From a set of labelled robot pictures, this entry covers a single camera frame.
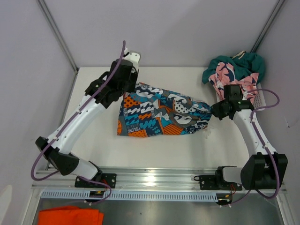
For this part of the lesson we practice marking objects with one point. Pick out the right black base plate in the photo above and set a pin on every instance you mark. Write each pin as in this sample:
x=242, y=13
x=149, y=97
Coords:
x=213, y=182

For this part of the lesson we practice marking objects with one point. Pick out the patterned orange blue shorts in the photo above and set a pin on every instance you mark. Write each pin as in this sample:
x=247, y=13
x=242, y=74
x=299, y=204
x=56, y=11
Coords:
x=150, y=111

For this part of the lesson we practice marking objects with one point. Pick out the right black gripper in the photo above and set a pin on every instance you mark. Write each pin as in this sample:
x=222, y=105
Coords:
x=215, y=111

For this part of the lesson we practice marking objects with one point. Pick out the white plastic basket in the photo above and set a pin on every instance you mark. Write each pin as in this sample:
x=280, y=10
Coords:
x=259, y=100

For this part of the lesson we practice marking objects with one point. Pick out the pink patterned shorts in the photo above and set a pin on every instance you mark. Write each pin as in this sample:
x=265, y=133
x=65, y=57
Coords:
x=225, y=75

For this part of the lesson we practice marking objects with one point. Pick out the white slotted cable duct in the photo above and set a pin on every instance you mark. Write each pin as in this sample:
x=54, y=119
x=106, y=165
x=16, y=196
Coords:
x=131, y=195

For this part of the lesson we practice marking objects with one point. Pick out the teal green shorts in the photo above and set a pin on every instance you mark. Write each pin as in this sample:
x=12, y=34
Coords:
x=244, y=64

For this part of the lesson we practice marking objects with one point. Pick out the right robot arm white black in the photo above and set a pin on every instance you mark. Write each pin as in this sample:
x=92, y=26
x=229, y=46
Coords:
x=265, y=168

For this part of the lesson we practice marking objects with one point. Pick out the aluminium mounting rail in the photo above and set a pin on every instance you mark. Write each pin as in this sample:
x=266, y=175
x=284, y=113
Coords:
x=132, y=179

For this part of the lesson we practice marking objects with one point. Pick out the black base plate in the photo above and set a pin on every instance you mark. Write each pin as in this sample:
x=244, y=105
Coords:
x=106, y=178
x=213, y=182

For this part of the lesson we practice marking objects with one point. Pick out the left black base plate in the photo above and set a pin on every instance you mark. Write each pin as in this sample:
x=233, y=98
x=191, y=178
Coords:
x=106, y=178

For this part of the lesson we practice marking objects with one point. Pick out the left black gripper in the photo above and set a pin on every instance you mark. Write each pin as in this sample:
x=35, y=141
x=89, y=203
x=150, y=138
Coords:
x=134, y=76

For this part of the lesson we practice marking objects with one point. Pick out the folded orange shorts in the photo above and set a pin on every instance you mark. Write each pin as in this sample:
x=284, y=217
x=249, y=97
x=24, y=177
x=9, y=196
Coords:
x=70, y=215

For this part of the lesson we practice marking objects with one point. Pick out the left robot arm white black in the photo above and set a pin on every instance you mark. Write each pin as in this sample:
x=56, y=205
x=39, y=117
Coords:
x=99, y=95

